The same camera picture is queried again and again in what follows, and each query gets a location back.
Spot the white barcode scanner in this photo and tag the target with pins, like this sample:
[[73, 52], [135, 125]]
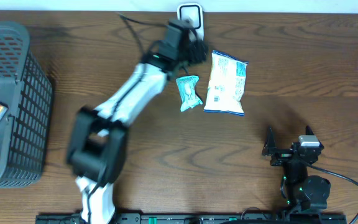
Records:
[[192, 12]]

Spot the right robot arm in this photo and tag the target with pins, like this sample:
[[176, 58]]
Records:
[[304, 193]]

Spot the grey plastic shopping basket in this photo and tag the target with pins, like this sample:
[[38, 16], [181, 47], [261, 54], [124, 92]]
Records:
[[27, 93]]

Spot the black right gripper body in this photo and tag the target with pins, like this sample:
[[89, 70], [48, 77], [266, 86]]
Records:
[[282, 156]]

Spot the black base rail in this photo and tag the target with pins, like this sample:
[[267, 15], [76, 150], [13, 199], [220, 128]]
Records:
[[137, 218]]

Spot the white blue snack bag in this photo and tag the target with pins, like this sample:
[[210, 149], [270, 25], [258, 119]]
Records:
[[226, 84]]

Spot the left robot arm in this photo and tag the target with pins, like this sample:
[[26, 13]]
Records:
[[97, 148]]

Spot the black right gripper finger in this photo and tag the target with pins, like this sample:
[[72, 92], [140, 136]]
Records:
[[269, 148], [308, 131]]

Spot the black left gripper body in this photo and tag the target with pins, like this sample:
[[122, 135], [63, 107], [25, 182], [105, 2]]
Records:
[[196, 55]]

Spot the teal candy pouch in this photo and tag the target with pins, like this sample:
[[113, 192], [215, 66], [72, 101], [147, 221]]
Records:
[[186, 86]]

